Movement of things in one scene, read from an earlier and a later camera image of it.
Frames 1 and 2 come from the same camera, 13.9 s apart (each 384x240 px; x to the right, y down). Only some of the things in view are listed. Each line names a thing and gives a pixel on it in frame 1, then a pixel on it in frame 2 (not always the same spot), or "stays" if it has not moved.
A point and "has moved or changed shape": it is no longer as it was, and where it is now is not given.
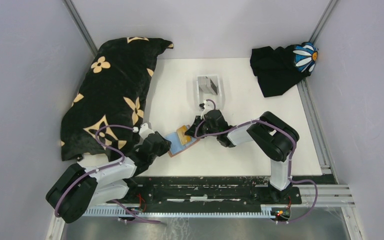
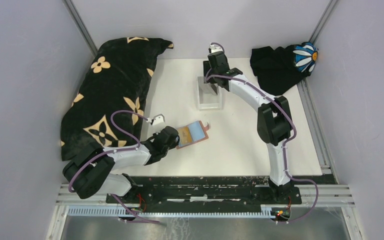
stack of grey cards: x=206 y=85 stays
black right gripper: x=191 y=131 -> x=206 y=68
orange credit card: x=183 y=138 stays
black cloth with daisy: x=279 y=69 stays
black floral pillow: x=104 y=117 stays
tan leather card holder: x=176 y=146 has moved or changed shape
